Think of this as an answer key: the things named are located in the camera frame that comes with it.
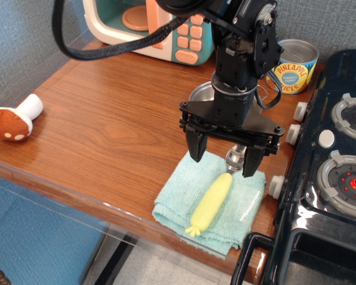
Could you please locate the black table leg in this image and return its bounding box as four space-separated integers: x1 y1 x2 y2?
81 235 137 285

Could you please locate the clear acrylic table guard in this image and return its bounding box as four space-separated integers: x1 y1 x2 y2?
0 156 268 285

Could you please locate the light blue folded towel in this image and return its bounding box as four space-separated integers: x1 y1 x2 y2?
152 152 266 259

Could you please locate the brown plush mushroom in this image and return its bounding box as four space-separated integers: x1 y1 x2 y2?
0 94 43 142

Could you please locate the pineapple slices tin can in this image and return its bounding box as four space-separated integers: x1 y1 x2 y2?
274 39 319 94

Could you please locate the yellow handled metal spoon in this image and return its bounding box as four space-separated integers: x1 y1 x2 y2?
185 145 247 237

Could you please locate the black braided cable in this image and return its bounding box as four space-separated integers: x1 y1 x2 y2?
52 0 196 61

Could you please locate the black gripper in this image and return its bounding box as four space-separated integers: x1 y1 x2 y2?
179 85 284 178

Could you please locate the silver metal pot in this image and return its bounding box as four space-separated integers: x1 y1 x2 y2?
188 80 269 113

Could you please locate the toy microwave teal and peach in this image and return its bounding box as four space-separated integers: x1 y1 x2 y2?
83 0 214 66

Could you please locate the black toy stove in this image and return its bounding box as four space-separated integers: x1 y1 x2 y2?
231 49 356 284

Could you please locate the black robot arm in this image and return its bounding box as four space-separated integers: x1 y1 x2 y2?
158 1 284 177

